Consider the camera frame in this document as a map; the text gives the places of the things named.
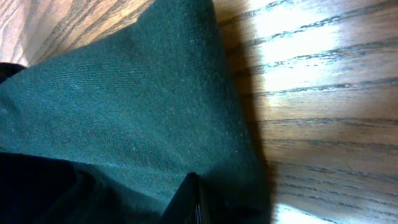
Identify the black t-shirt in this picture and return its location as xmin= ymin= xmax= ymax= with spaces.
xmin=1 ymin=1 xmax=272 ymax=223

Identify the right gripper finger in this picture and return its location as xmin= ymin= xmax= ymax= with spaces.
xmin=159 ymin=173 xmax=201 ymax=224

